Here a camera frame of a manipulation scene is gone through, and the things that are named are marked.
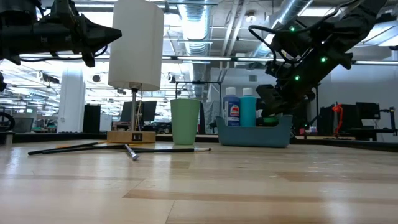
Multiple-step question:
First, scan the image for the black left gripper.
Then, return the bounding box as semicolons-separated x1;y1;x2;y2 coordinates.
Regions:
39;15;123;68

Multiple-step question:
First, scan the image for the red curved object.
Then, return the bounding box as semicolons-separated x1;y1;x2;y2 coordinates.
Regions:
331;103;345;137

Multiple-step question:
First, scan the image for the large teal paint bottle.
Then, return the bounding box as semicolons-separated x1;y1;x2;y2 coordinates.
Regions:
239;87;257;128

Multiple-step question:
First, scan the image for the silver ventilation duct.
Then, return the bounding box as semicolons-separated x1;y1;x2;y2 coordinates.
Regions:
251;0;313;58
178;0;213;99

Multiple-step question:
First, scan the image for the long ceiling light strip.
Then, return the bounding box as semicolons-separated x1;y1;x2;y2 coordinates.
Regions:
18;53;398;66

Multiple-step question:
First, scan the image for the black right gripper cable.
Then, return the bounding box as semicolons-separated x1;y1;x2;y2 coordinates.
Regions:
248;24;312;65

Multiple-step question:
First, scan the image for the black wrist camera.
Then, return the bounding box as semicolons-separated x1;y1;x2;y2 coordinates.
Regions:
51;0;80;22
265;63;282;79

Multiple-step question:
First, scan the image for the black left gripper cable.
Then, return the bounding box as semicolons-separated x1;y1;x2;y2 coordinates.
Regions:
18;45;109;62

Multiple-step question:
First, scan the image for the small green paint bottle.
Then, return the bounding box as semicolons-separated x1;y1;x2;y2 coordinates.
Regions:
262;115;280;128

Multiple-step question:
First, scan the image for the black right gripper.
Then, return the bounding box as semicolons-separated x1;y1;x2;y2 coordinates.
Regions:
256;55;324;118

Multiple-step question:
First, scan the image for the black cabinet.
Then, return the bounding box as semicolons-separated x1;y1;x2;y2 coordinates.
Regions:
83;104;101;134

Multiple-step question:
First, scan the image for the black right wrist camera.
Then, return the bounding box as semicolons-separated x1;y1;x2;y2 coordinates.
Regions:
265;63;282;79

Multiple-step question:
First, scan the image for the large blue paint bottle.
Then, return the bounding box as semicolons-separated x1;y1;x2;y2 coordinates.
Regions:
222;86;241;128

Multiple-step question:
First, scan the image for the teal plastic bin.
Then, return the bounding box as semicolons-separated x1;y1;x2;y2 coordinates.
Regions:
216;114;294;149

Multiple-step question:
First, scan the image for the white shade wooden base lamp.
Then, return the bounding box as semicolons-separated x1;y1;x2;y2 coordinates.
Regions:
106;0;165;144

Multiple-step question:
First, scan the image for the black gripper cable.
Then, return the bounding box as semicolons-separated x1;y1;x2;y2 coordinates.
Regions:
18;45;109;62
248;24;312;65

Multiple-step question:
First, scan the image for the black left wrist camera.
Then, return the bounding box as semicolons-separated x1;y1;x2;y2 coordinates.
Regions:
51;0;80;22

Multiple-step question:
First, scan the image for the black round wheel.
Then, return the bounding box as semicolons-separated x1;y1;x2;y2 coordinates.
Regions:
0;111;16;132

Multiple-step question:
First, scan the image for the green plastic cup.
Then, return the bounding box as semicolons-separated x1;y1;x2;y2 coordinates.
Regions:
170;98;201;146

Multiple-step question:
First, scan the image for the white building pillar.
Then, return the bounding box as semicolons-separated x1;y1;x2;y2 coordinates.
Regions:
57;67;86;134

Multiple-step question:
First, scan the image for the black aluminium table frame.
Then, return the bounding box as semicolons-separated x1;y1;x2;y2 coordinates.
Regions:
0;132;398;153

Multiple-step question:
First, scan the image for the dark background monitor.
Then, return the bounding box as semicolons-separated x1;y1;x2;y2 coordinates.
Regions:
356;101;381;121
120;100;158;123
320;104;357;131

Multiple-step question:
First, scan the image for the grey storage bin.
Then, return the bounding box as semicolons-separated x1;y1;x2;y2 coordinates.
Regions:
12;116;34;134

